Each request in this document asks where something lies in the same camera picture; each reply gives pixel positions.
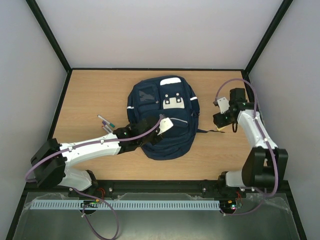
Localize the navy blue backpack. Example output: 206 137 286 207
126 75 226 161

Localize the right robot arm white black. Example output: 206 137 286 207
213 88 289 197

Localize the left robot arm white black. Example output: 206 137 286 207
25 114 173 195

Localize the green cap marker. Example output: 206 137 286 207
97 114 115 128

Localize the purple cap marker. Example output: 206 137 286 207
102 121 113 133

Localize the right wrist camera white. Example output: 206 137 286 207
213 97 230 114

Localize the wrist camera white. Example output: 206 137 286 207
156 117 174 136
213 97 230 114

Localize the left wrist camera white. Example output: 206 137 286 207
156 117 174 136

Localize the light blue cable duct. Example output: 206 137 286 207
30 199 220 211

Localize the black aluminium frame rail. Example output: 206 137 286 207
24 178 291 198

